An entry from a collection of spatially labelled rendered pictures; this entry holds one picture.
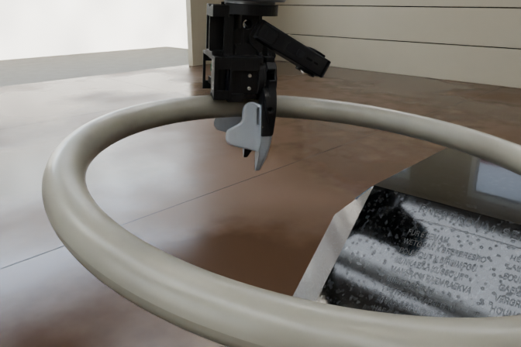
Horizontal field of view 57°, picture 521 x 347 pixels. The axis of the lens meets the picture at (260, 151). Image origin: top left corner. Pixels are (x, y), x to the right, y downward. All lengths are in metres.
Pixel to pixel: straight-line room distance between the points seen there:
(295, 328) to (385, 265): 0.44
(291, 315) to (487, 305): 0.42
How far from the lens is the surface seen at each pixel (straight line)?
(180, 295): 0.24
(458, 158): 0.86
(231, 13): 0.59
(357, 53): 8.04
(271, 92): 0.59
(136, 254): 0.26
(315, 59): 0.63
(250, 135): 0.61
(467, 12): 7.23
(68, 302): 2.04
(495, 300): 0.62
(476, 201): 0.69
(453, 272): 0.63
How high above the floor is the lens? 1.10
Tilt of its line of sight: 18 degrees down
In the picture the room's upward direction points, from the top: straight up
